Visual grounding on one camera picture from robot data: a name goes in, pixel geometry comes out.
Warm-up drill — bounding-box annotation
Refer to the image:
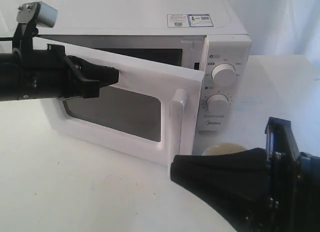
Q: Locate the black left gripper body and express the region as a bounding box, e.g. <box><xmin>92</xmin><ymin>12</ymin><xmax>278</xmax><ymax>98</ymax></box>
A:
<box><xmin>32</xmin><ymin>44</ymin><xmax>100</xmax><ymax>99</ymax></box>

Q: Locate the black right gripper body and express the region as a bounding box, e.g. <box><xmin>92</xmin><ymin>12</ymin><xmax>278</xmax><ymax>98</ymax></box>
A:
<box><xmin>265</xmin><ymin>117</ymin><xmax>320</xmax><ymax>231</ymax></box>

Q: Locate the cream ceramic bowl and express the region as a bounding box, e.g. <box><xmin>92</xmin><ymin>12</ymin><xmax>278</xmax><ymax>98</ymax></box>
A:
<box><xmin>202</xmin><ymin>143</ymin><xmax>247</xmax><ymax>156</ymax></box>

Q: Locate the white microwave door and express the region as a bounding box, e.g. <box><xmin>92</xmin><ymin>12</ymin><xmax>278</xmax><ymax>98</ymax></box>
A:
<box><xmin>41</xmin><ymin>45</ymin><xmax>204</xmax><ymax>166</ymax></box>

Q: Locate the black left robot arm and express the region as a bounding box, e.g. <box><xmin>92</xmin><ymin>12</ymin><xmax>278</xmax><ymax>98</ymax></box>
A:
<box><xmin>0</xmin><ymin>22</ymin><xmax>120</xmax><ymax>101</ymax></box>

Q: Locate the white microwave oven body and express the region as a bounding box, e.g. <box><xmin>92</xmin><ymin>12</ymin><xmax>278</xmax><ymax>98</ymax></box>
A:
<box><xmin>37</xmin><ymin>0</ymin><xmax>252</xmax><ymax>134</ymax></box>

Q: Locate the lower white control knob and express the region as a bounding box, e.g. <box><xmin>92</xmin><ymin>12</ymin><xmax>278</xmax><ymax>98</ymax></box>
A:
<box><xmin>206</xmin><ymin>94</ymin><xmax>229</xmax><ymax>113</ymax></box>

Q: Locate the white control knob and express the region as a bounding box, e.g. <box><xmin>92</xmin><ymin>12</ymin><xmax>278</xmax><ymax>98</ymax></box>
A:
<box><xmin>211</xmin><ymin>63</ymin><xmax>237</xmax><ymax>87</ymax></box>
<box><xmin>206</xmin><ymin>94</ymin><xmax>229</xmax><ymax>113</ymax></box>

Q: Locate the left white label sticker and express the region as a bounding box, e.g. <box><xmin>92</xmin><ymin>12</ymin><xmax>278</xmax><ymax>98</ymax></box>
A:
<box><xmin>167</xmin><ymin>14</ymin><xmax>190</xmax><ymax>28</ymax></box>

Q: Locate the right blue label sticker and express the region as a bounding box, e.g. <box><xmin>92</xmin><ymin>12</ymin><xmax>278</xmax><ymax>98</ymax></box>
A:
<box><xmin>187</xmin><ymin>14</ymin><xmax>214</xmax><ymax>28</ymax></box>

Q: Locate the upper white control knob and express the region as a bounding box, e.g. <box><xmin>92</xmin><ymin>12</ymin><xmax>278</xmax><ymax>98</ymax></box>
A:
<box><xmin>211</xmin><ymin>63</ymin><xmax>237</xmax><ymax>87</ymax></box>

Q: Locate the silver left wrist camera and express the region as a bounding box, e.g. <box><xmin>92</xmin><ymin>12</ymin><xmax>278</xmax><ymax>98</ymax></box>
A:
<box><xmin>16</xmin><ymin>2</ymin><xmax>58</xmax><ymax>28</ymax></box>

